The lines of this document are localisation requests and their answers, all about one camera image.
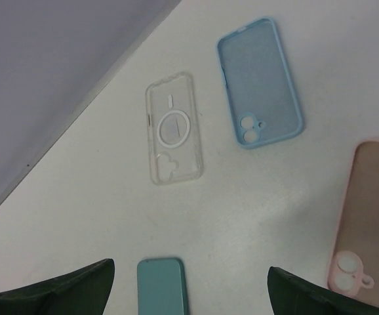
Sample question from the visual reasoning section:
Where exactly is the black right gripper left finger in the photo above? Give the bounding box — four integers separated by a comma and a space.
0, 259, 115, 314

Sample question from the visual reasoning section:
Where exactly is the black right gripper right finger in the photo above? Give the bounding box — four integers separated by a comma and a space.
267, 266, 379, 315

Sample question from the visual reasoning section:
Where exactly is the phone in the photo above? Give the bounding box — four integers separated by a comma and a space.
136, 257, 190, 315

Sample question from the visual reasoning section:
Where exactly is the pink phone case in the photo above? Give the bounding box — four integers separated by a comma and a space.
327, 141, 379, 307

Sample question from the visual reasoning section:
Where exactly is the clear phone case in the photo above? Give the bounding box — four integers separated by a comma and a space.
146, 72, 203, 185

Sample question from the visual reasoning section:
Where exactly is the light blue phone case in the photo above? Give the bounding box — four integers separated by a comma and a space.
216, 16, 304, 150

